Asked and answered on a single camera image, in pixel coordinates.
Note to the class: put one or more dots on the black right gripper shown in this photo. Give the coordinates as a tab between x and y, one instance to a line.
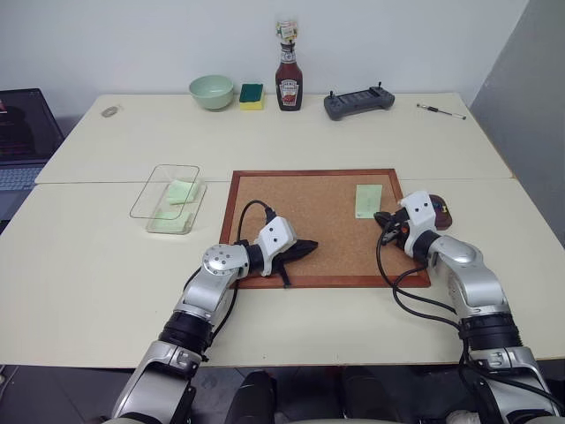
401	229

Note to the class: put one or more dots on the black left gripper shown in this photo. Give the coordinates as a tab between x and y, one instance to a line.
289	260

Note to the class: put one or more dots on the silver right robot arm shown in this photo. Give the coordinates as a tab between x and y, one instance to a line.
476	287

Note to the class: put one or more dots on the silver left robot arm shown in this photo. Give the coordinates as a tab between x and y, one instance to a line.
207	291

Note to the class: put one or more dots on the green sticky note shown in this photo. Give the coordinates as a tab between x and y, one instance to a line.
182	192
368	199
170	216

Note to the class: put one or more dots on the small brown tray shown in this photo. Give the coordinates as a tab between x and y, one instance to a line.
442	216

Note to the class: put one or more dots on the clear plastic box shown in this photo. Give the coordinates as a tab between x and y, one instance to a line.
170	199

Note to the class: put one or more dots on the coloured pushpin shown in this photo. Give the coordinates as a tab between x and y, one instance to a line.
439	206

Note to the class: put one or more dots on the grey handheld controller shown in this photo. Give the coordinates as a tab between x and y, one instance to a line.
358	104

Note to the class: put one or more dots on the black and silver pen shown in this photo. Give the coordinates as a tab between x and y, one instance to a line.
441	111

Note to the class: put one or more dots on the dark rounded shape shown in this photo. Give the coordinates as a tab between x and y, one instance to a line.
257	397

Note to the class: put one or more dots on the yellow and green sponge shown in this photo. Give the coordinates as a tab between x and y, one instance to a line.
252	96

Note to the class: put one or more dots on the red ketchup bottle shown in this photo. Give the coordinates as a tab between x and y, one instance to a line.
289	84

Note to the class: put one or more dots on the pale green bowl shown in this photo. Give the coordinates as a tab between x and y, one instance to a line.
211	92

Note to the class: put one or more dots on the small clear jar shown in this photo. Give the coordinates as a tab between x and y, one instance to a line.
286	29

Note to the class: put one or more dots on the small clear round lid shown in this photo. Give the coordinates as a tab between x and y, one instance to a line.
110	111

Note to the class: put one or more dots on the laptop computer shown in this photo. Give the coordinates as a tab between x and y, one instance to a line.
22	132

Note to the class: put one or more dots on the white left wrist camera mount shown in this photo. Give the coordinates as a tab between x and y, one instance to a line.
276	238

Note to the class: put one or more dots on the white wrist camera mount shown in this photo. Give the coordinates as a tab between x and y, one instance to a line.
419	214
276	238

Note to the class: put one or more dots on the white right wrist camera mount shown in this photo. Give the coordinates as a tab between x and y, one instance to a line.
419	214

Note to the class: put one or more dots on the cork board with wooden frame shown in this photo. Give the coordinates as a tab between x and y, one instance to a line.
309	207

